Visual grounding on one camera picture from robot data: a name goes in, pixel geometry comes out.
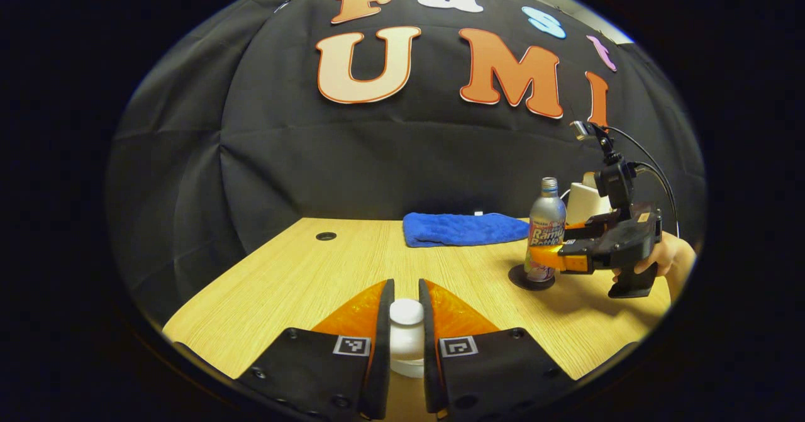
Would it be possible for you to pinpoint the white toaster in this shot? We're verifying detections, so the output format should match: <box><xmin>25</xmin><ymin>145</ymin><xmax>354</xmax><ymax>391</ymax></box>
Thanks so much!
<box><xmin>565</xmin><ymin>182</ymin><xmax>614</xmax><ymax>225</ymax></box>

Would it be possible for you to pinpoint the silver water bottle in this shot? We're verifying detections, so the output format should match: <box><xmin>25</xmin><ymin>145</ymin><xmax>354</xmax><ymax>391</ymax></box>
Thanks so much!
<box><xmin>526</xmin><ymin>177</ymin><xmax>567</xmax><ymax>283</ymax></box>

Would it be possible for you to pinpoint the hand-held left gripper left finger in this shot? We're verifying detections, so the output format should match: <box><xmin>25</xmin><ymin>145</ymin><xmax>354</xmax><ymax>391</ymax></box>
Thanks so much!
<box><xmin>238</xmin><ymin>278</ymin><xmax>396</xmax><ymax>421</ymax></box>

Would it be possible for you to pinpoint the dark round coaster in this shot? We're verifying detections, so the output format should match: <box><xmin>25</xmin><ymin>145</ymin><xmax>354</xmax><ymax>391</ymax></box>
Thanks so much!
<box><xmin>508</xmin><ymin>264</ymin><xmax>557</xmax><ymax>292</ymax></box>

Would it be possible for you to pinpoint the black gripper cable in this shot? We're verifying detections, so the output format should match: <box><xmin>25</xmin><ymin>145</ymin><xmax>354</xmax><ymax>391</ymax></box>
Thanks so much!
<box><xmin>607</xmin><ymin>125</ymin><xmax>681</xmax><ymax>239</ymax></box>

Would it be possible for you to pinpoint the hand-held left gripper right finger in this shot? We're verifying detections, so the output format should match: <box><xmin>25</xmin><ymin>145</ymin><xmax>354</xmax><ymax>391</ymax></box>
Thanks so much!
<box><xmin>418</xmin><ymin>278</ymin><xmax>577</xmax><ymax>420</ymax></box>

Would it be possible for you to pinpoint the blue towel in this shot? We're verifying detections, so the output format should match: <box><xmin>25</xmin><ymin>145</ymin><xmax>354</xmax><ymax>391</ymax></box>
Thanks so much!
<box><xmin>402</xmin><ymin>212</ymin><xmax>532</xmax><ymax>248</ymax></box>

